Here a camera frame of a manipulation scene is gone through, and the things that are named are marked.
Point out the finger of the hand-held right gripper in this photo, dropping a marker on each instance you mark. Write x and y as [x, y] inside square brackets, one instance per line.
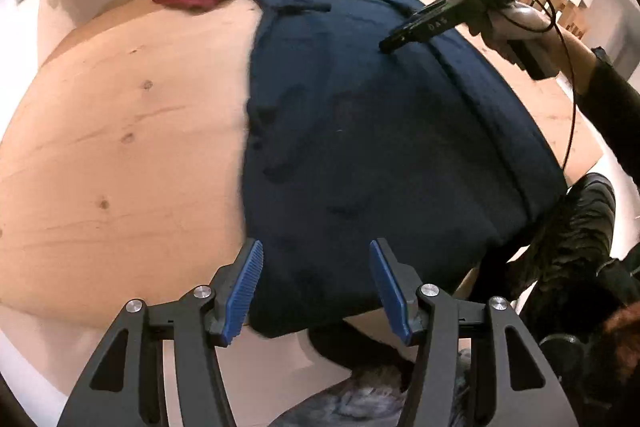
[402, 38]

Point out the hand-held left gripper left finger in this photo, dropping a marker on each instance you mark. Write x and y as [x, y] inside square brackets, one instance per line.
[245, 292]

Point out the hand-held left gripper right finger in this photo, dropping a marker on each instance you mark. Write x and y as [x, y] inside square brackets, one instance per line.
[387, 292]

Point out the navy blue t-shirt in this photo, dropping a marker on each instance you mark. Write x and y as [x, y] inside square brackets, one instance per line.
[375, 132]

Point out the person's right hand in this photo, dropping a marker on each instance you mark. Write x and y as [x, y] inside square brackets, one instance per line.
[530, 22]

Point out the black wristwatch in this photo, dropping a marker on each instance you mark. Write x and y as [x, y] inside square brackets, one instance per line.
[601, 57]

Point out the black jacket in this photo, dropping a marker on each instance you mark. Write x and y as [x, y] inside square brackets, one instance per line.
[590, 357]

